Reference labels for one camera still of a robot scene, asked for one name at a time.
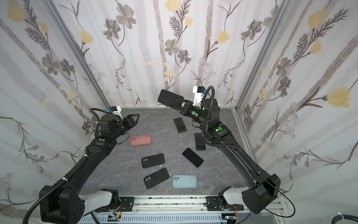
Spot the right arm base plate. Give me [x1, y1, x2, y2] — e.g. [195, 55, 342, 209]
[204, 196, 244, 211]

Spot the black phone case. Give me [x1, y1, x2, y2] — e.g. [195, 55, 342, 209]
[144, 168, 170, 189]
[141, 153, 165, 169]

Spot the black phone picked up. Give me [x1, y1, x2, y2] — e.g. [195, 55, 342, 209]
[158, 89, 184, 111]

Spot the left corrugated black cable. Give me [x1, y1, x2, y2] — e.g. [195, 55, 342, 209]
[22, 153, 90, 224]

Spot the small green circuit board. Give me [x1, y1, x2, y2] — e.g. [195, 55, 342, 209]
[222, 214, 237, 224]
[107, 215, 120, 222]

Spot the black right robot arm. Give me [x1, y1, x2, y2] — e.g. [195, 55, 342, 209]
[173, 97, 281, 214]

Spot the light blue phone case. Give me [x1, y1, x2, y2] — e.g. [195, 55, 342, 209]
[172, 175, 197, 189]

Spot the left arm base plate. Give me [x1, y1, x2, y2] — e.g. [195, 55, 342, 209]
[111, 197, 135, 212]

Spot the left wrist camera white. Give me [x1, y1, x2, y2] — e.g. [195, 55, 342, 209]
[108, 106, 122, 118]

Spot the black phone centre tilted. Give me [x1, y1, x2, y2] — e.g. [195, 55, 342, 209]
[182, 148, 204, 168]

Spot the black phone case lower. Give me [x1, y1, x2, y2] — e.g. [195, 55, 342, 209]
[144, 168, 170, 189]

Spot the white slotted cable duct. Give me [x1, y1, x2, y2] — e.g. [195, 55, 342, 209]
[95, 213, 223, 224]

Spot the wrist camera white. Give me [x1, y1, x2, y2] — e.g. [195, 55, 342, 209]
[108, 106, 122, 118]
[193, 86, 206, 106]

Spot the black phone case upper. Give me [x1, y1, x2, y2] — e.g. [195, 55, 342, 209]
[141, 153, 165, 169]

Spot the small green circuit board left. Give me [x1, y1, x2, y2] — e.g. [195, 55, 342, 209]
[107, 215, 120, 222]

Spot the black cable bottom right corner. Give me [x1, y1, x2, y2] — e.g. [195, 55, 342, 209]
[330, 212, 358, 224]

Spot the black phone back centre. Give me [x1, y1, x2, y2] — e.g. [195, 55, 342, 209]
[173, 118, 187, 133]

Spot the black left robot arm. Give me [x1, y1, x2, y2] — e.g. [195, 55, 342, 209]
[39, 113, 139, 224]

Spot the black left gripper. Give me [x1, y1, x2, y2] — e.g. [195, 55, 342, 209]
[110, 113, 140, 140]

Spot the right thin black cable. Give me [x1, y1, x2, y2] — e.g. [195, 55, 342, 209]
[240, 151, 296, 218]

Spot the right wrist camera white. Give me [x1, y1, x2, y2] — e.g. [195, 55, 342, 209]
[193, 86, 206, 106]

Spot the pink phone case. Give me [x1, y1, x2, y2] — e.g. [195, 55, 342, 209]
[130, 135, 152, 146]

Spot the aluminium frame rail front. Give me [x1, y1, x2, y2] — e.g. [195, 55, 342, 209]
[53, 194, 284, 215]

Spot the small green circuit board right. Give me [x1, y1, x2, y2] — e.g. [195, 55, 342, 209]
[222, 214, 237, 224]

